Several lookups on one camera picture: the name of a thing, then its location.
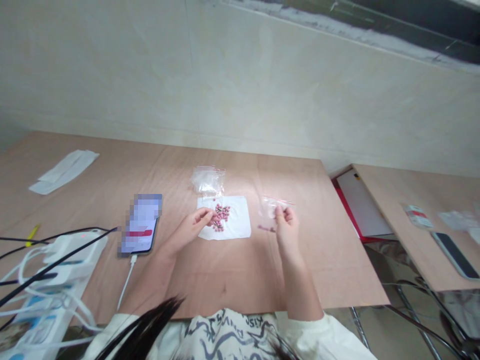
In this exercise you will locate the person's right hand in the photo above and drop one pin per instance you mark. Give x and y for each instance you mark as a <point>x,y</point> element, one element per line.
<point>288,227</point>

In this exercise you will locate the person's left hand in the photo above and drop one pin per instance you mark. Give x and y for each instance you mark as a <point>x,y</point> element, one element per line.
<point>191,227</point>

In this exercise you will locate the clear red-striped zip bag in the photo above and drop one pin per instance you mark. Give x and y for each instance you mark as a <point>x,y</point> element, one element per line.
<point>267,212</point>

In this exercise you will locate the pile of pink grinding bits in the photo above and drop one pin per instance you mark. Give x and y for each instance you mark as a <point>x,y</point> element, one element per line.
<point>222,215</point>

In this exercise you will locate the white paper sheet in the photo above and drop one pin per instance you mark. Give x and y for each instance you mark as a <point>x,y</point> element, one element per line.
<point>238,219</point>

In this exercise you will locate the stack of clear zip bags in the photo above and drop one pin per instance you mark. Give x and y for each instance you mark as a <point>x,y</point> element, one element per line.
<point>207,180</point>

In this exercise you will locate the smartphone with white case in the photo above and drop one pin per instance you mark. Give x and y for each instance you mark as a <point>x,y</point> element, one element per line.
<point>140,225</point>

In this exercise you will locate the white board with red edge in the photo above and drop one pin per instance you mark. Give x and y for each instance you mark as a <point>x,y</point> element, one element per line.
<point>362,206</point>

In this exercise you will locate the person's body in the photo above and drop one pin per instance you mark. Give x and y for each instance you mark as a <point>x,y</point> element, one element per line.
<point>240,337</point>

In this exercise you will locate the wooden side table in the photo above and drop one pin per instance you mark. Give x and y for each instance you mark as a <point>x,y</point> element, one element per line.
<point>416,210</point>

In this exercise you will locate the red and white packet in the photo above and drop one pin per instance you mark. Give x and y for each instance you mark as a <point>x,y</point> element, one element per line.
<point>417,215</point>

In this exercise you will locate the white charger adapter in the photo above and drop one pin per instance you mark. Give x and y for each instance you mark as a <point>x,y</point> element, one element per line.
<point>58,249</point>

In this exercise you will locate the white folded paper sleeves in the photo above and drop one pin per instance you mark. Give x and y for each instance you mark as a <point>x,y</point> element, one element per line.
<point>63,170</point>

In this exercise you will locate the yellow pen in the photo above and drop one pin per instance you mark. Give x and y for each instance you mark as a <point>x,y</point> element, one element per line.
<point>33,235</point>

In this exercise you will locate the white power strip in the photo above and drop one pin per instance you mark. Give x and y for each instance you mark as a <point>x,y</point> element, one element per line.
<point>45,300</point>

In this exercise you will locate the black smartphone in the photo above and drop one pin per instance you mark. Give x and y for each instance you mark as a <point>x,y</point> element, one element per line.
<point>454,257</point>

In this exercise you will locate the crumpled clear plastic bags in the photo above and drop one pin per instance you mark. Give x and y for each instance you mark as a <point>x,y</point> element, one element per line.
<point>459,221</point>

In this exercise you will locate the metal chair frame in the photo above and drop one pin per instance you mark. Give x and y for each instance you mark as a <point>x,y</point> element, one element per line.
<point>420,322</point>

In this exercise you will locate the dark window frame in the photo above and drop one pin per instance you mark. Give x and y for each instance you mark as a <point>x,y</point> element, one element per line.
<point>375,26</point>

